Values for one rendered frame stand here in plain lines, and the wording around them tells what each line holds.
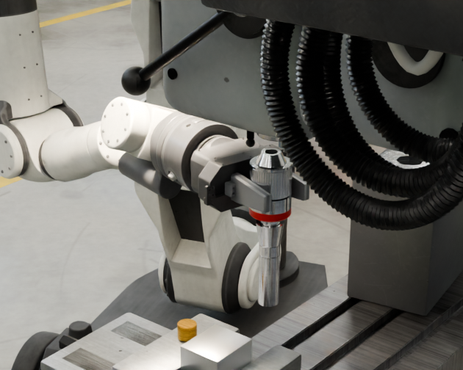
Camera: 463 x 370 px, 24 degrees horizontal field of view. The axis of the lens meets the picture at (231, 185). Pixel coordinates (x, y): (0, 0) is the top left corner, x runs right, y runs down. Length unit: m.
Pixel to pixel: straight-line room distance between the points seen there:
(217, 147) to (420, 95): 0.39
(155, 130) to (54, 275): 2.40
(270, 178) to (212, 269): 0.89
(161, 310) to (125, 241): 1.63
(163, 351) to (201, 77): 0.32
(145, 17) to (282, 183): 0.73
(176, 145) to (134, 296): 1.09
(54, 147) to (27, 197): 2.81
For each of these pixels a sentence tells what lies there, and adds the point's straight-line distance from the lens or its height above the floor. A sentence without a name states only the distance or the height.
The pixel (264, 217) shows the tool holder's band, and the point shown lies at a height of 1.19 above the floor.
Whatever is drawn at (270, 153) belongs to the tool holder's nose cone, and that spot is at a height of 1.26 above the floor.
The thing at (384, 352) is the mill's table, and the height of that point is 0.94.
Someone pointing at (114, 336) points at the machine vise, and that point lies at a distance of 1.31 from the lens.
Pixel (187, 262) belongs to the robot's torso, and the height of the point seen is 0.75.
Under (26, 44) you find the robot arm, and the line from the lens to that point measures 1.52.
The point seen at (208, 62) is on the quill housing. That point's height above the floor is 1.38.
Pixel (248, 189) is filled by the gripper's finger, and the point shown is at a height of 1.22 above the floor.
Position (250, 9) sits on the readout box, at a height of 1.52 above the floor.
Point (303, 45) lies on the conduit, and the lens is 0.79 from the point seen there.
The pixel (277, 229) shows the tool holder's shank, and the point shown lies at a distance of 1.19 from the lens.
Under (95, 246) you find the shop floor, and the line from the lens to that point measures 3.84.
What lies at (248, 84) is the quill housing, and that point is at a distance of 1.02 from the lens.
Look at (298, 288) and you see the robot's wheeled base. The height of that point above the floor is 0.57.
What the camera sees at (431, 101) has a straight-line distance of 0.89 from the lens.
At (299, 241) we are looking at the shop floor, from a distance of 3.85.
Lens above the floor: 1.67
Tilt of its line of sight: 23 degrees down
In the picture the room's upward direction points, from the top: straight up
